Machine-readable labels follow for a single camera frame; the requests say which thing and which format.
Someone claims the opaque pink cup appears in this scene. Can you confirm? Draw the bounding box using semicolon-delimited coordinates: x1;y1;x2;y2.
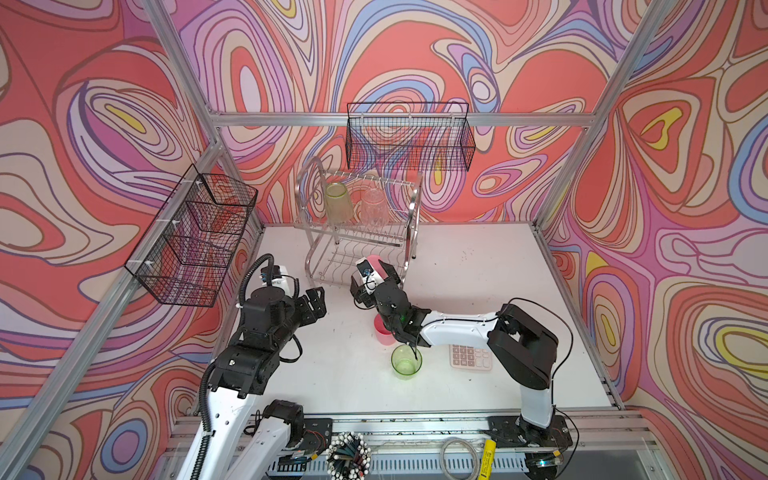
374;314;396;346
366;254;388;279

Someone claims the green translucent cup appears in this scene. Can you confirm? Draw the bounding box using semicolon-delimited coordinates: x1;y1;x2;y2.
325;182;354;225
390;344;423;378

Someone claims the clear pink cup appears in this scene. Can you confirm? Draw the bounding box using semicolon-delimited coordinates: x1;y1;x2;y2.
360;188;388;229

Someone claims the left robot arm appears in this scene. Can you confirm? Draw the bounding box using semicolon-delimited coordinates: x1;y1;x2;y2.
178;253;327;479

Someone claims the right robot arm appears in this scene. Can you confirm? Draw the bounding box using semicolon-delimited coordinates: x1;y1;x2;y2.
350;274;559;447

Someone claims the steel two-tier dish rack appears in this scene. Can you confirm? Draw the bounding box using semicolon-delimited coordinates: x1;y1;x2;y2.
294;158;423;286

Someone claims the pink calculator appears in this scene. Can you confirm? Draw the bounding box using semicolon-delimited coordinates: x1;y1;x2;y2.
449;345;493;372

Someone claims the yellow marker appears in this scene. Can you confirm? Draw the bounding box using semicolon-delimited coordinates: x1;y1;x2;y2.
477;439;496;480

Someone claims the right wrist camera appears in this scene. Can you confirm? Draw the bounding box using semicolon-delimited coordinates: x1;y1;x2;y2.
356;258;384;288

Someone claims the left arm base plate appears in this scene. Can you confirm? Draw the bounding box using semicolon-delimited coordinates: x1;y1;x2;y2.
250;416;334;453

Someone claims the black wire basket left wall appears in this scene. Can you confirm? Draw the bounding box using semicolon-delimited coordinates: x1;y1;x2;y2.
124;165;258;307

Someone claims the black wire basket wall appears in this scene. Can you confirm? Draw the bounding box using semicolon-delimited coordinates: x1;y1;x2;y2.
345;100;476;173
124;165;258;307

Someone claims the bundle of coloured cables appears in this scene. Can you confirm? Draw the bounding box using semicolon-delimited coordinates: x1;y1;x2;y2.
325;431;373;480

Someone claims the black wire basket back wall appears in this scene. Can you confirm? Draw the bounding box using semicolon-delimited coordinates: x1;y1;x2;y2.
345;100;476;173

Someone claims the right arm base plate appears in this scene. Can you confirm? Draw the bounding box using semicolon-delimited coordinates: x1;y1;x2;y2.
483;415;573;450

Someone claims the grey coiled cable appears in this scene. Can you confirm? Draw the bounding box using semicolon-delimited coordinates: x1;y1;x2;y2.
439;436;481;480

